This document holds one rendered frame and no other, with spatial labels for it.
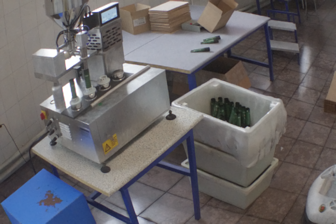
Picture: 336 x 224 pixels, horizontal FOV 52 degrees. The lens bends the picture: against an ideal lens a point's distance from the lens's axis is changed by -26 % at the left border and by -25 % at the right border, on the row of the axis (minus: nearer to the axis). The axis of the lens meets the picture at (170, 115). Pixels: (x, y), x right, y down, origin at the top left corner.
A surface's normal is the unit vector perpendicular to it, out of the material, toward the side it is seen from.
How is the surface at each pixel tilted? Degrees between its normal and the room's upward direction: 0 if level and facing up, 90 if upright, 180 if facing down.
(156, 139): 0
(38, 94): 90
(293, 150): 0
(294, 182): 0
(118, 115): 90
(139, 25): 90
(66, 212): 90
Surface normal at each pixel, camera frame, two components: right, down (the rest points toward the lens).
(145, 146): -0.13, -0.86
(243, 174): -0.68, 0.52
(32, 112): 0.80, 0.21
